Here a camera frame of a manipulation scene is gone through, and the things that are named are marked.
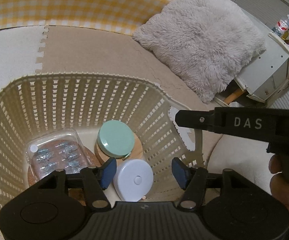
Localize round cork coaster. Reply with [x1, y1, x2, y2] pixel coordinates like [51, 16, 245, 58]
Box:
[27, 145, 101, 206]

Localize white round tape measure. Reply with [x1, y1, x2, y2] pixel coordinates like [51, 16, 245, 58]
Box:
[113, 159, 154, 202]

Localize mint green round tin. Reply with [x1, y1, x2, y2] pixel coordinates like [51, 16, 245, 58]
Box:
[97, 120, 135, 159]

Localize clear box of screws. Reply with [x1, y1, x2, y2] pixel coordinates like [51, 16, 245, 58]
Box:
[24, 129, 91, 182]

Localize round wooden block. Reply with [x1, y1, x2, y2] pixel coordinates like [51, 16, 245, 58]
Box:
[94, 133, 143, 166]

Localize cream plastic woven basket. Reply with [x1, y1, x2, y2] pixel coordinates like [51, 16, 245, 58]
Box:
[0, 73, 204, 209]

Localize white bedside cabinet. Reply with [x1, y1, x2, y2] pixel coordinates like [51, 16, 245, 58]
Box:
[234, 11, 289, 106]

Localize clear water bottle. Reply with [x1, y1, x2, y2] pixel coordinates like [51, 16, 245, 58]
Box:
[272, 15, 289, 37]

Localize right fluffy white cushion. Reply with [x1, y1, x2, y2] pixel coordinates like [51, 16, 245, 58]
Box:
[133, 0, 266, 104]

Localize yellow checkered bed cover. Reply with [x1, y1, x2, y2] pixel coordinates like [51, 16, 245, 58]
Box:
[0, 0, 172, 36]

